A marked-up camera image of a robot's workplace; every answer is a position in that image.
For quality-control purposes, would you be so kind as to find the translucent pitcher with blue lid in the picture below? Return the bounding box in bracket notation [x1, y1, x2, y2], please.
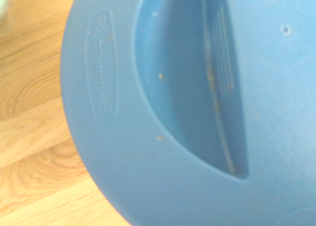
[60, 0, 316, 226]

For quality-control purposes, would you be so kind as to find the teal lid glass container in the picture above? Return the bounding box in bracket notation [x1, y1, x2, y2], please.
[0, 0, 10, 21]

